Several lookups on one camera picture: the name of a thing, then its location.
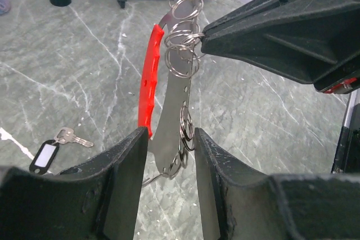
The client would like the clear paperclip jar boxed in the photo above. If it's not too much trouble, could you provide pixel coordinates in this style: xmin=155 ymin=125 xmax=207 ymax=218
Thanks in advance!
xmin=0 ymin=0 xmax=11 ymax=16

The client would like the red handled metal key holder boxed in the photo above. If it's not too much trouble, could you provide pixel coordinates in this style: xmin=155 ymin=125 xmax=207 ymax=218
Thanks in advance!
xmin=138 ymin=0 xmax=204 ymax=179

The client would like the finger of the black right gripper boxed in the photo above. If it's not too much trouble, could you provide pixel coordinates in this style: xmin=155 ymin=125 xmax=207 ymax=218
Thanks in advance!
xmin=201 ymin=0 xmax=359 ymax=93

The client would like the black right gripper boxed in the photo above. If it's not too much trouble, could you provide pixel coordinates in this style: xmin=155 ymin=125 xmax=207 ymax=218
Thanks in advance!
xmin=331 ymin=78 xmax=359 ymax=174

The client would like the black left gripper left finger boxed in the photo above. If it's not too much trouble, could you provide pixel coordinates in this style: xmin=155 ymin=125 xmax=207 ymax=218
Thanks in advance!
xmin=1 ymin=127 xmax=148 ymax=239

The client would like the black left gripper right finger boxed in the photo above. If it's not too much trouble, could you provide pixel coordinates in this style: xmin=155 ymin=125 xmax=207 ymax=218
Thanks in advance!
xmin=194 ymin=128 xmax=359 ymax=239

